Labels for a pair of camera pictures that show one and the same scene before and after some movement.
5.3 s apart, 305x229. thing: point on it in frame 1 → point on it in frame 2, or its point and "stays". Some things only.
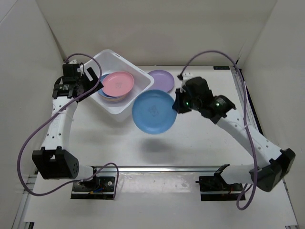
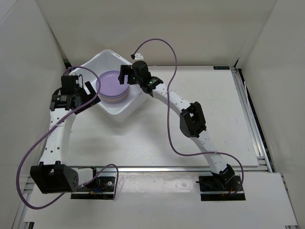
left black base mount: x=96 y=188 stays
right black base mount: x=215 y=188 stays
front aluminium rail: x=169 y=169 stays
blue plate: x=153 y=112 → x=114 y=99
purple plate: x=163 y=80 → x=111 y=90
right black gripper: x=177 y=106 → x=126 y=70
